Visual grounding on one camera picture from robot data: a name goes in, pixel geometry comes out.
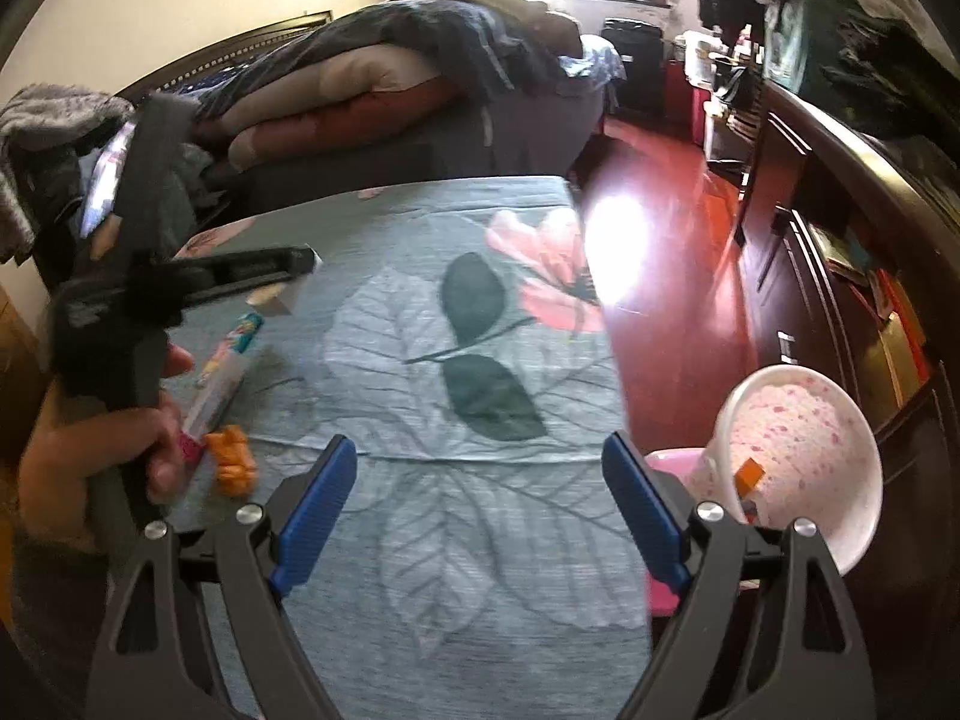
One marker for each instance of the blue grey quilt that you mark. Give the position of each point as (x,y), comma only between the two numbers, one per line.
(465,37)

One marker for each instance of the red box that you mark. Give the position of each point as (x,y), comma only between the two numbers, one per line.
(686,97)

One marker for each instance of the bed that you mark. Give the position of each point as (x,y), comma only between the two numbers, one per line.
(375,157)

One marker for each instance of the small cream box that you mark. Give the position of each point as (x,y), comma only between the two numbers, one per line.
(276,304)

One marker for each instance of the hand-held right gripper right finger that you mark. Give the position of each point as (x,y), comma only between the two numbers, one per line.
(645,517)

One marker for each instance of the black suitcase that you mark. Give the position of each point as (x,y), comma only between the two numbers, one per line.
(634,60)

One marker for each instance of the person's left forearm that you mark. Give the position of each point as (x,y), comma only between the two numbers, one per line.
(52,615)

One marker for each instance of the green covered cabinet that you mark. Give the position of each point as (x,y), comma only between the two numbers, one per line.
(810,37)

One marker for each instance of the white tube with pink cap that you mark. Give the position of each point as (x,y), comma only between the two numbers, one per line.
(225,367)

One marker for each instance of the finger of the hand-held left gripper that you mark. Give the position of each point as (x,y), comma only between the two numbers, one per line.
(247,270)
(154,165)

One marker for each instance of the pile of dark clothes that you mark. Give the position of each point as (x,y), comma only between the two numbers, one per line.
(900,75)

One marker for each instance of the dark wooden dresser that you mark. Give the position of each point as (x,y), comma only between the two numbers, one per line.
(817,277)

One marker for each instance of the brown blanket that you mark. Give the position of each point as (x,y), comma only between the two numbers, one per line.
(555,30)

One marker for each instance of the folded beige and red comforter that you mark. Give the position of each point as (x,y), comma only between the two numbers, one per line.
(337,90)

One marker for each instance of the small orange box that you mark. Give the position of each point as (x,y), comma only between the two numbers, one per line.
(750,476)

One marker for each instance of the black handbag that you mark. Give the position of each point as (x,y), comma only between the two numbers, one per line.
(735,90)

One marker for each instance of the white appliance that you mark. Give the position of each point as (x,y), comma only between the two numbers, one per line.
(694,52)

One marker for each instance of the white pink-speckled bowl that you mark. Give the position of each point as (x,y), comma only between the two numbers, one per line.
(810,427)

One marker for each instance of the person's left hand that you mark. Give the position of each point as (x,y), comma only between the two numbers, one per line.
(67,457)

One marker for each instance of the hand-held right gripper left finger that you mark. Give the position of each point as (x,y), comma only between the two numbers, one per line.
(322,510)

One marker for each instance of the dark wooden headboard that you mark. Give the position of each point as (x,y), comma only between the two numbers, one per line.
(247,37)

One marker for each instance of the floral green tablecloth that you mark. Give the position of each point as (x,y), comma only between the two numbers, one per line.
(465,540)

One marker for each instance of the small orange toy piece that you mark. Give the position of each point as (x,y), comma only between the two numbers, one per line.
(232,461)

